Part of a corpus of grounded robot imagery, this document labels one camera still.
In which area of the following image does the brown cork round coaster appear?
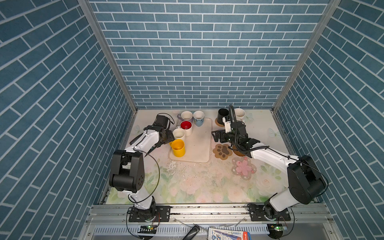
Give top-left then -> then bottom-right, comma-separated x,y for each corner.
233,146 -> 245,157

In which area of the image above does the brown paw print coaster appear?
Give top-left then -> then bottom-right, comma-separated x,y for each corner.
213,144 -> 233,161

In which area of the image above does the white speckled mug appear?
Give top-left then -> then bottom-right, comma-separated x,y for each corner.
235,108 -> 246,122

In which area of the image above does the yellow mug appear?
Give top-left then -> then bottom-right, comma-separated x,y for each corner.
171,139 -> 186,158

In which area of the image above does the black mug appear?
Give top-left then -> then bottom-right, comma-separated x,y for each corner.
217,109 -> 229,124

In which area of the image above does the pink flower coaster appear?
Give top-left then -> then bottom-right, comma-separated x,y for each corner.
231,157 -> 257,181

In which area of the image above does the beige serving tray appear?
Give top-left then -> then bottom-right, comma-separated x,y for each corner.
169,118 -> 213,163

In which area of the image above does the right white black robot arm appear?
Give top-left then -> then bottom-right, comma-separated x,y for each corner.
212,121 -> 328,220

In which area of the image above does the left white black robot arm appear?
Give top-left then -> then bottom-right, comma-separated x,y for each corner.
109,113 -> 175,211

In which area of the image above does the cream white mug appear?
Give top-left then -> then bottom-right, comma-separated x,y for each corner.
173,128 -> 187,141

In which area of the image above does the red inside mug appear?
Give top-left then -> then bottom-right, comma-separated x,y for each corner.
180,121 -> 193,137

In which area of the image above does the black calculator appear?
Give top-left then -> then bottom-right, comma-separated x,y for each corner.
130,133 -> 145,146

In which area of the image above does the light blue floral mug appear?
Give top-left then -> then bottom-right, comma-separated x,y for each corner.
193,111 -> 205,127

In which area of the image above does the blue white printed package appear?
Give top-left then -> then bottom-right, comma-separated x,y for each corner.
208,228 -> 251,240

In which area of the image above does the black handheld device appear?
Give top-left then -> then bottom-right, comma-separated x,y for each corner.
183,225 -> 201,240

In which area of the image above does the green circuit board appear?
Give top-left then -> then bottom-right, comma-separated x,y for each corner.
138,226 -> 158,235

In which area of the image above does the white mug grey handle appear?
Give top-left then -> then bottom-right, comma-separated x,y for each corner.
177,111 -> 193,123

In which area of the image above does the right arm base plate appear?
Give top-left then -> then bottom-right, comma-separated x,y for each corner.
246,203 -> 291,222

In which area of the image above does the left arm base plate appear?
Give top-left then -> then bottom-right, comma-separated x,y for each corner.
128,206 -> 171,223

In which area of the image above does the aluminium front rail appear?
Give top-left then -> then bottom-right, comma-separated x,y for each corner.
79,203 -> 342,240

